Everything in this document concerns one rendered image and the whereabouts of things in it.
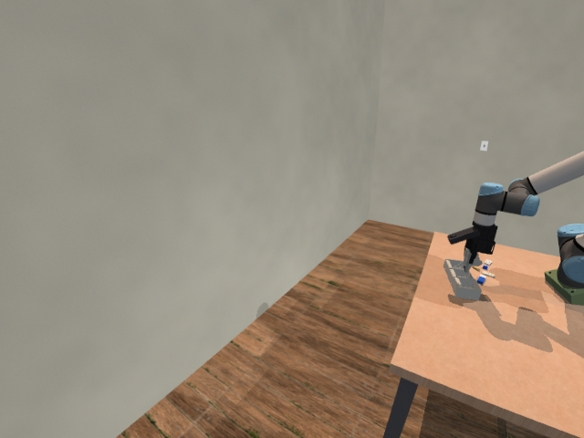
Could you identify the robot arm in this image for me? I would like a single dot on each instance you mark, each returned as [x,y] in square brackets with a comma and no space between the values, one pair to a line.
[521,199]

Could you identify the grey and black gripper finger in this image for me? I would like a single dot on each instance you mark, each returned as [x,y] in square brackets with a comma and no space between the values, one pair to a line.
[466,252]
[472,260]

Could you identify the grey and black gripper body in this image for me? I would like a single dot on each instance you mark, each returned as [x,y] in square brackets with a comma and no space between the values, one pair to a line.
[485,239]

